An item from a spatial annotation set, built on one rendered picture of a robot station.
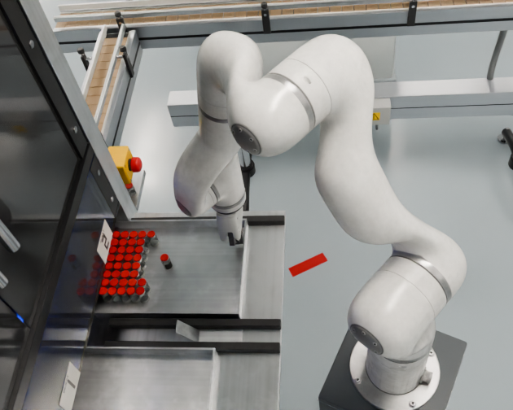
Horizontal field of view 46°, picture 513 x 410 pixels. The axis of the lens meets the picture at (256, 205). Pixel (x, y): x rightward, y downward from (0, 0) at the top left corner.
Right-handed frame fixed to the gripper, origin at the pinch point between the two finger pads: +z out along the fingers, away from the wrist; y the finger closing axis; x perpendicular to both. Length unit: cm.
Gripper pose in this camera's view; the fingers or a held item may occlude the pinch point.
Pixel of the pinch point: (236, 237)
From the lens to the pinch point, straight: 147.1
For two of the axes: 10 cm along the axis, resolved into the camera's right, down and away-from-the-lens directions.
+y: -0.6, 8.1, -5.8
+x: 9.9, -0.1, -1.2
